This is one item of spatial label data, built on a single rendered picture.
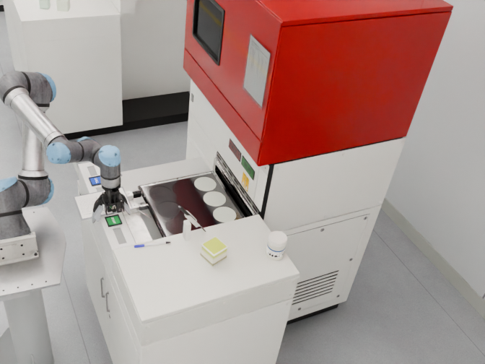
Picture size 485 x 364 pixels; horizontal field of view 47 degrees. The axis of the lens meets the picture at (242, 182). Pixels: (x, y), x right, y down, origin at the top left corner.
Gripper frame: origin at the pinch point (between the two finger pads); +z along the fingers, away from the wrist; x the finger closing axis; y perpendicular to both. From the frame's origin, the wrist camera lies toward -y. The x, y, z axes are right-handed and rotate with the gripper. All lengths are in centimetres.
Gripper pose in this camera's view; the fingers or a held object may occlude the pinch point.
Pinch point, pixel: (111, 217)
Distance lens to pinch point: 230.0
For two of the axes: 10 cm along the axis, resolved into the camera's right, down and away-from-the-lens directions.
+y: 4.3, 6.1, -6.7
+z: -1.2, 7.7, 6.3
